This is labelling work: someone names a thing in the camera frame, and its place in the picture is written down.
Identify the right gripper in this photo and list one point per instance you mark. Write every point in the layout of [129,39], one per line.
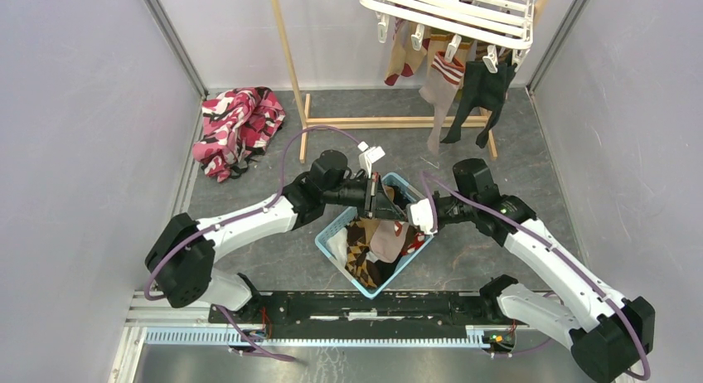
[439,227]

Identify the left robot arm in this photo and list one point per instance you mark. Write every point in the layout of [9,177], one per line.
[182,261]

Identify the light blue laundry basket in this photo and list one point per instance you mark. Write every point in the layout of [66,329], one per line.
[347,216]

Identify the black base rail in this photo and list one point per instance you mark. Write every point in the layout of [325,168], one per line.
[390,315]

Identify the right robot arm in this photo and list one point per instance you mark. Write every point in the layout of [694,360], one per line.
[607,333]

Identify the white cloth in basket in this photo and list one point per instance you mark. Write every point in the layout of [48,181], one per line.
[338,246]

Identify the wooden hanger stand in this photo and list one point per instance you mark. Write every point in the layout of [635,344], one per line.
[303,102]

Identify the red santa sock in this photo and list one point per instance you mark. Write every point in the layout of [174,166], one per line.
[413,242]

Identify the tan ribbed sock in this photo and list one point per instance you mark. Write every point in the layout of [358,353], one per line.
[389,192]

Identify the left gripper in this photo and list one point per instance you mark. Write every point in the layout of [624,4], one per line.
[377,203]

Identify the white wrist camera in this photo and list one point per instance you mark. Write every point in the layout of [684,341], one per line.
[422,216]
[368,156]

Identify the black sock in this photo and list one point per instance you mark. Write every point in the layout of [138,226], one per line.
[493,92]
[471,98]

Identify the brown yellow checked sock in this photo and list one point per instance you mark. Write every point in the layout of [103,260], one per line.
[361,263]

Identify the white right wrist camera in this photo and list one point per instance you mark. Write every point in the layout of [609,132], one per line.
[422,216]

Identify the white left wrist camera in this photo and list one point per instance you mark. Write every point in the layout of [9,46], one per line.
[368,156]

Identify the beige pink sock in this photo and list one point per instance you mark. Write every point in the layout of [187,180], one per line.
[439,90]

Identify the red purple striped sock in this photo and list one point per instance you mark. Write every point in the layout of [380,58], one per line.
[405,60]

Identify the light blue cable tray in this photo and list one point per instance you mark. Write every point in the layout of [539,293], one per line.
[229,337]

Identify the pink camouflage cloth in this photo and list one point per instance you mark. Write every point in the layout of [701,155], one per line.
[237,126]

